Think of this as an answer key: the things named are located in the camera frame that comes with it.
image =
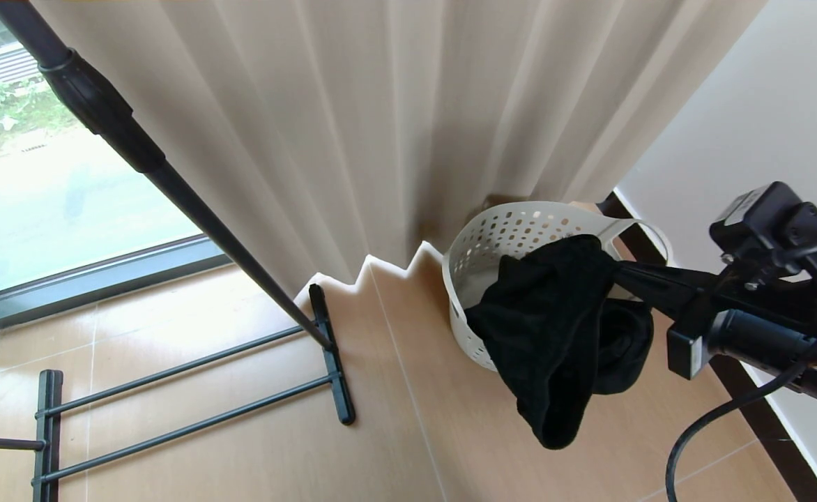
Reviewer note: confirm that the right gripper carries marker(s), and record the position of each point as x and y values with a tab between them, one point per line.
757	338

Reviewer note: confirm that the black garment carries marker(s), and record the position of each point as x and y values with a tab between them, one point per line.
548	335

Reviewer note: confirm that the white laundry basket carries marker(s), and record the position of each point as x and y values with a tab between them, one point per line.
520	230

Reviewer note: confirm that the black clothes rack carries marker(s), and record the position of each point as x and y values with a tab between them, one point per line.
102	115

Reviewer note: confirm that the beige curtain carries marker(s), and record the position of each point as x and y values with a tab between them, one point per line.
380	118

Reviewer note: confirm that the window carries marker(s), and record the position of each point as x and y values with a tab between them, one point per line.
53	202

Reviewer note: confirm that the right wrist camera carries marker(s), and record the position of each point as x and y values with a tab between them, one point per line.
750	223

